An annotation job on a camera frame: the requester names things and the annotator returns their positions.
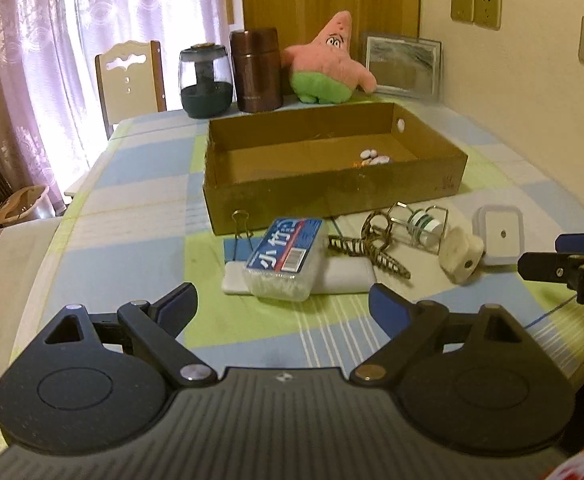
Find brown metal thermos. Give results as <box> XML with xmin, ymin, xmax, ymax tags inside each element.
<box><xmin>229</xmin><ymin>27</ymin><xmax>283</xmax><ymax>113</ymax></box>

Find glass teapot dark base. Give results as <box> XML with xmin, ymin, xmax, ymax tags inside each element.
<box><xmin>178</xmin><ymin>44</ymin><xmax>234</xmax><ymax>119</ymax></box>

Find small blue cat figurine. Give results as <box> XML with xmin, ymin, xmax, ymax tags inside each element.
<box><xmin>359</xmin><ymin>147</ymin><xmax>393</xmax><ymax>167</ymax></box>

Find pink starfish plush toy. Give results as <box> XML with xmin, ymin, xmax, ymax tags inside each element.
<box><xmin>280</xmin><ymin>9</ymin><xmax>377</xmax><ymax>106</ymax></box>

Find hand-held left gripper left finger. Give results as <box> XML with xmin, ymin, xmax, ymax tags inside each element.
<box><xmin>44</xmin><ymin>282</ymin><xmax>217</xmax><ymax>388</ymax></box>

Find clear toothpick box blue label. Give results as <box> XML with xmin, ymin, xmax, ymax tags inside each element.
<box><xmin>243</xmin><ymin>216</ymin><xmax>323</xmax><ymax>303</ymax></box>

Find small white bottle green stripes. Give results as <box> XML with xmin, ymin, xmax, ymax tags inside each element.
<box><xmin>406</xmin><ymin>210</ymin><xmax>445</xmax><ymax>248</ymax></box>

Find brown cardboard box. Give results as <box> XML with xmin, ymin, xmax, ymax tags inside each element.
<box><xmin>203</xmin><ymin>101</ymin><xmax>469</xmax><ymax>235</ymax></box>

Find sheer purple curtain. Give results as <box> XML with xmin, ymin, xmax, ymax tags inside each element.
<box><xmin>0</xmin><ymin>0</ymin><xmax>245</xmax><ymax>211</ymax></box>

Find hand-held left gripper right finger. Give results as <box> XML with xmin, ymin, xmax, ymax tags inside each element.
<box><xmin>349</xmin><ymin>282</ymin><xmax>525</xmax><ymax>386</ymax></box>

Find leopard print hair claw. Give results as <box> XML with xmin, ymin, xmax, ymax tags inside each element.
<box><xmin>328</xmin><ymin>210</ymin><xmax>413</xmax><ymax>278</ymax></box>

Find white stool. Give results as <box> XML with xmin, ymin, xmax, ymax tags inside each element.
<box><xmin>63</xmin><ymin>162</ymin><xmax>95</xmax><ymax>206</ymax></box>

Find glass picture frame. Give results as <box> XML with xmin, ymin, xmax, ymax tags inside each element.
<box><xmin>361</xmin><ymin>31</ymin><xmax>444</xmax><ymax>100</ymax></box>

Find white square plug night light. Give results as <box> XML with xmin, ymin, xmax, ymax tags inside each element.
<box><xmin>473</xmin><ymin>205</ymin><xmax>525</xmax><ymax>267</ymax></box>

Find beige waste bin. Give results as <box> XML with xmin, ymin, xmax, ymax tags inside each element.
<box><xmin>0</xmin><ymin>185</ymin><xmax>52</xmax><ymax>226</ymax></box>

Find cream wooden chair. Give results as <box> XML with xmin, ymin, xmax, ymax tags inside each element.
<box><xmin>94</xmin><ymin>40</ymin><xmax>167</xmax><ymax>140</ymax></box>

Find metal wire holder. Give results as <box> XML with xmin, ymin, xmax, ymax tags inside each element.
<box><xmin>387</xmin><ymin>202</ymin><xmax>448</xmax><ymax>251</ymax></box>

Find blue binder clip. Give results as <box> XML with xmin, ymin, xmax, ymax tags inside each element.
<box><xmin>231</xmin><ymin>210</ymin><xmax>255</xmax><ymax>263</ymax></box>

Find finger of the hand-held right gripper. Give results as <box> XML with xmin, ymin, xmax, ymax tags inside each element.
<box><xmin>517</xmin><ymin>251</ymin><xmax>584</xmax><ymax>306</ymax></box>
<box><xmin>554</xmin><ymin>230</ymin><xmax>584</xmax><ymax>253</ymax></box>

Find beige plug adapter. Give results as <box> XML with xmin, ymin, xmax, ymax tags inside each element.
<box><xmin>439</xmin><ymin>226</ymin><xmax>486</xmax><ymax>285</ymax></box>

